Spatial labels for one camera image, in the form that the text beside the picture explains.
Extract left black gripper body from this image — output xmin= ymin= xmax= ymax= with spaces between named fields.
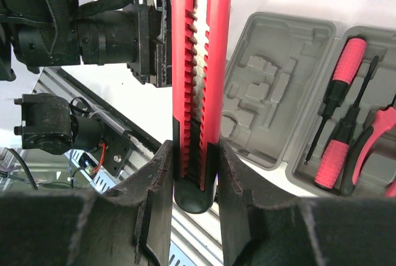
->
xmin=77 ymin=0 xmax=172 ymax=88

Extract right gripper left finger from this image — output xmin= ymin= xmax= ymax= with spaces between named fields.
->
xmin=1 ymin=140 xmax=173 ymax=265

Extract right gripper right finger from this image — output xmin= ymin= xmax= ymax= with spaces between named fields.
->
xmin=218 ymin=142 xmax=395 ymax=265

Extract red utility knife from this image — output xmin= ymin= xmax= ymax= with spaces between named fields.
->
xmin=171 ymin=0 xmax=231 ymax=214

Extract red black screwdriver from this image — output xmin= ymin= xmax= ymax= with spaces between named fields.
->
xmin=304 ymin=37 xmax=367 ymax=165
xmin=314 ymin=55 xmax=379 ymax=189

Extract grey plastic tool case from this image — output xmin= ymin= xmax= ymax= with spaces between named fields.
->
xmin=221 ymin=12 xmax=395 ymax=197

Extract red handled pliers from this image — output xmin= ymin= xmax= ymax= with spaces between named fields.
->
xmin=339 ymin=97 xmax=395 ymax=196

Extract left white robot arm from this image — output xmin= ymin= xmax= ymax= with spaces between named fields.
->
xmin=1 ymin=0 xmax=171 ymax=87

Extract aluminium mounting rail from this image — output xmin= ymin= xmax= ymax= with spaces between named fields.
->
xmin=35 ymin=68 xmax=223 ymax=265

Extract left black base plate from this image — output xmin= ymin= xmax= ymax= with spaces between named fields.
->
xmin=102 ymin=132 xmax=134 ymax=177

